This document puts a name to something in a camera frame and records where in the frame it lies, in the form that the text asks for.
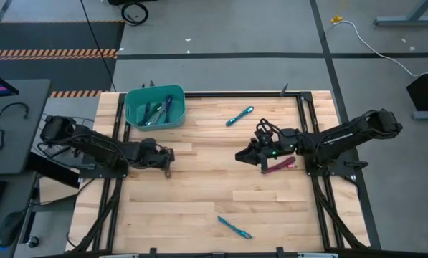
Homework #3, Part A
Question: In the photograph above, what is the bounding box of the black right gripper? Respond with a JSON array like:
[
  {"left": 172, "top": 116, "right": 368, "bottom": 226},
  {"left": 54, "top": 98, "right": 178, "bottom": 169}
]
[{"left": 234, "top": 130, "right": 303, "bottom": 167}]

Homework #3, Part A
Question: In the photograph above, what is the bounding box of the magenta pen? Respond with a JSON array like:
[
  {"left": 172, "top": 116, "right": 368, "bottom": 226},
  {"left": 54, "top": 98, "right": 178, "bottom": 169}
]
[{"left": 262, "top": 156, "right": 297, "bottom": 175}]

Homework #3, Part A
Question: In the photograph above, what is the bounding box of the green USB-C cable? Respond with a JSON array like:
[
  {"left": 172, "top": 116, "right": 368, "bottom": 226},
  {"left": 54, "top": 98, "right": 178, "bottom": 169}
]
[{"left": 144, "top": 102, "right": 163, "bottom": 125}]

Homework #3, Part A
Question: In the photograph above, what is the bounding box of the dark USB-C cable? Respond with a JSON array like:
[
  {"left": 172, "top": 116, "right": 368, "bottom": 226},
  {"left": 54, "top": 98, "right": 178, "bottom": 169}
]
[{"left": 138, "top": 102, "right": 152, "bottom": 127}]

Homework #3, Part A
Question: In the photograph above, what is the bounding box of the blue USB-C cable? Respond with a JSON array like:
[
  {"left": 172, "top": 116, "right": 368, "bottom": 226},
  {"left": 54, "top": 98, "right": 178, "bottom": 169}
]
[{"left": 164, "top": 94, "right": 174, "bottom": 125}]

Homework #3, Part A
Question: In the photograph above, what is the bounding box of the teal plastic bin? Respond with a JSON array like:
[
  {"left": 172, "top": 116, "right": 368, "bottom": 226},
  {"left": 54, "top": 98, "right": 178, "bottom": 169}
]
[{"left": 124, "top": 84, "right": 187, "bottom": 132}]

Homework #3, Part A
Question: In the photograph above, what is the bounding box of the dark grey desk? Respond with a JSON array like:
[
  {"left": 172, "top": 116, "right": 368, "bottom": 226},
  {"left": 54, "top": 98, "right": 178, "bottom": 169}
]
[{"left": 0, "top": 78, "right": 52, "bottom": 176}]

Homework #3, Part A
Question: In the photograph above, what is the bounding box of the black striped floor mat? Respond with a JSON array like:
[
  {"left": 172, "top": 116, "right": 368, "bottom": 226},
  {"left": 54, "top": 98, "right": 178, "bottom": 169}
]
[{"left": 0, "top": 20, "right": 125, "bottom": 99}]

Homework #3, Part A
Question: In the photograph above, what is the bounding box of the black computer mouse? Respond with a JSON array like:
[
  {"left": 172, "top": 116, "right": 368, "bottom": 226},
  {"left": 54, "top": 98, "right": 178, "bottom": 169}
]
[{"left": 0, "top": 209, "right": 28, "bottom": 249}]

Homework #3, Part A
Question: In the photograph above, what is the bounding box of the black box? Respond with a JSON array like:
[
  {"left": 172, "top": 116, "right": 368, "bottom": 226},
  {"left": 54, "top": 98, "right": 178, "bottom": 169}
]
[{"left": 406, "top": 70, "right": 428, "bottom": 113}]

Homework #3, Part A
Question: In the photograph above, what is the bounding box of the grey table leg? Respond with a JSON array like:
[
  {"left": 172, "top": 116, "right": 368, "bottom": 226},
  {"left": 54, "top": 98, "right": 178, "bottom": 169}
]
[{"left": 374, "top": 0, "right": 428, "bottom": 27}]

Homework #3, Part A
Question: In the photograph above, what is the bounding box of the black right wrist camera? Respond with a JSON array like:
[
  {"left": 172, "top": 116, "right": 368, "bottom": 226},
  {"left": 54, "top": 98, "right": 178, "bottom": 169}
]
[{"left": 255, "top": 122, "right": 274, "bottom": 144}]

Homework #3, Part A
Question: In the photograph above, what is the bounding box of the black aluminium table frame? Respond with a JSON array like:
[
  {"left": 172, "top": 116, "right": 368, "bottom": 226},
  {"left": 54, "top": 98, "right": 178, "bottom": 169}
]
[{"left": 65, "top": 90, "right": 373, "bottom": 258}]

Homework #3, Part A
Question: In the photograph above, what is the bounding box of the thin black cable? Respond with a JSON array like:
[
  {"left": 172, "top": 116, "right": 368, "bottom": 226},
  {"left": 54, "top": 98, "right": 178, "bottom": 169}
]
[{"left": 80, "top": 0, "right": 118, "bottom": 92}]

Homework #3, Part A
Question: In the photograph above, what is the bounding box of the coiled black cable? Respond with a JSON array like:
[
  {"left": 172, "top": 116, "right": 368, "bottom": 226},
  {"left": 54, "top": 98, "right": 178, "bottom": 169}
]
[{"left": 120, "top": 1, "right": 150, "bottom": 27}]

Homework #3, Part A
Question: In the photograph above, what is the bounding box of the white floor cable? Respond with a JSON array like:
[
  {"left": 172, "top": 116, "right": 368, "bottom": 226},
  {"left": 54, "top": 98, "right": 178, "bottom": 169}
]
[{"left": 337, "top": 19, "right": 428, "bottom": 78}]

